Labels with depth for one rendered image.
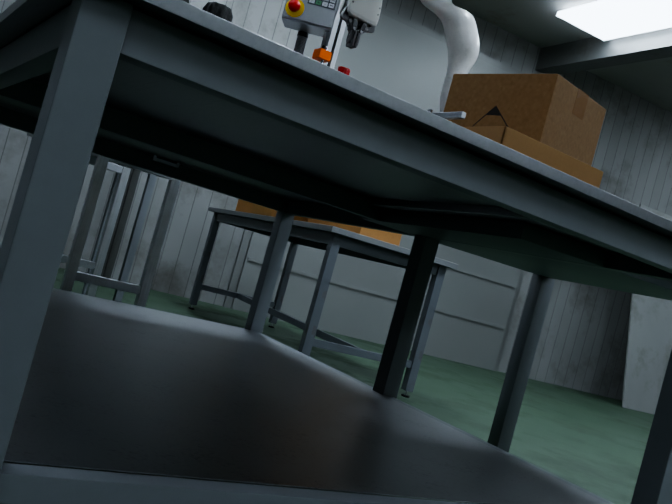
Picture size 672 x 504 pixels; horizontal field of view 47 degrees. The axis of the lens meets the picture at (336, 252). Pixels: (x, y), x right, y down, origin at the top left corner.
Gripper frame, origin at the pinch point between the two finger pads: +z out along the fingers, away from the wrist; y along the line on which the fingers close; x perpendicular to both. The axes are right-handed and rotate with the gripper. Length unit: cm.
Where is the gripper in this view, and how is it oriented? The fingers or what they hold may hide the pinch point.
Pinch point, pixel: (352, 40)
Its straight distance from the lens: 210.8
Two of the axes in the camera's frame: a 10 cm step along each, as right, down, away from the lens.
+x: 5.2, 1.2, -8.4
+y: -8.1, -2.4, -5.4
